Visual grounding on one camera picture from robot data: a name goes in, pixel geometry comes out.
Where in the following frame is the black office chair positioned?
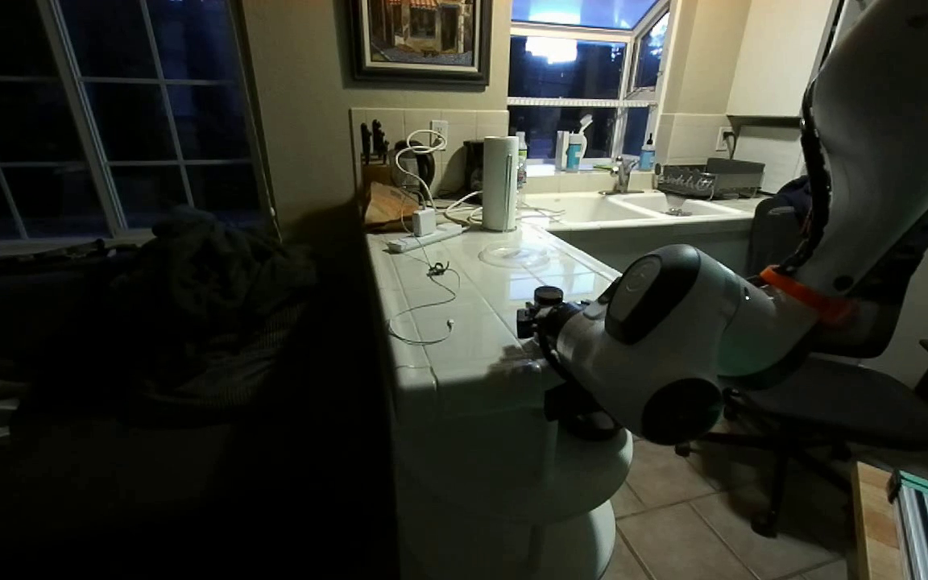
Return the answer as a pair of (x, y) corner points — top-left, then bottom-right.
(676, 175), (928, 542)

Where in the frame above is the white coiled cable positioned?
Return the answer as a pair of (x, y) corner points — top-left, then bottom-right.
(391, 126), (451, 206)

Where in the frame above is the wooden knife block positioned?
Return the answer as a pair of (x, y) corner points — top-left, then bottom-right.
(356, 116), (408, 190)

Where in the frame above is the metal sink faucet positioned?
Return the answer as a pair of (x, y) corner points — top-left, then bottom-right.
(595, 156), (639, 197)

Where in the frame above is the white wall cabinet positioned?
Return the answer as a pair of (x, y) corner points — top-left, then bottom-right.
(726, 0), (845, 122)

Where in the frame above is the framed picture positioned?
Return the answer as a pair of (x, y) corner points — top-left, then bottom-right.
(345, 0), (495, 90)

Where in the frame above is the white power strip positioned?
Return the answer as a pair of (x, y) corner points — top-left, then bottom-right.
(379, 225), (460, 258)

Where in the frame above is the white paper towel roll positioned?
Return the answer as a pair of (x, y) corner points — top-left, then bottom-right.
(479, 133), (524, 237)

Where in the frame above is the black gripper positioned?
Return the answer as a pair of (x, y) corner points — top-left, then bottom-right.
(522, 302), (587, 351)

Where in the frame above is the wooden plank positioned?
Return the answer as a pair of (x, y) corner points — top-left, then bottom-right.
(847, 461), (909, 580)

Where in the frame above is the large grid window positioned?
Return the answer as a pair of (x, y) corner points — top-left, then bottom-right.
(0, 0), (272, 262)

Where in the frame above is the white double kitchen sink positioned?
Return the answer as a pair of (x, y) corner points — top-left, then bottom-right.
(522, 190), (757, 237)

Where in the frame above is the dark dish rack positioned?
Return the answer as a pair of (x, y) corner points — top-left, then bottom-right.
(655, 157), (765, 204)

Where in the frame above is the thin white cable black plug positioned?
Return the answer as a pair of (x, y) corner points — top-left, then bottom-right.
(384, 256), (466, 349)

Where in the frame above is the kitchen bay window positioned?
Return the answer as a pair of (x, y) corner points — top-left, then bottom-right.
(507, 0), (676, 170)

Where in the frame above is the dark clothes pile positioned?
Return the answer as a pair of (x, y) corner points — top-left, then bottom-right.
(33, 206), (323, 423)

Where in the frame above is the blue bottle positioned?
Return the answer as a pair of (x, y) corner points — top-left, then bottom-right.
(565, 114), (595, 175)

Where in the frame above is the dark sofa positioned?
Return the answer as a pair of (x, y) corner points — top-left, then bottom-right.
(0, 244), (379, 580)

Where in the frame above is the brown wooden cutting board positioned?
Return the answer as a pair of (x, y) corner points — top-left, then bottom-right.
(363, 177), (426, 237)

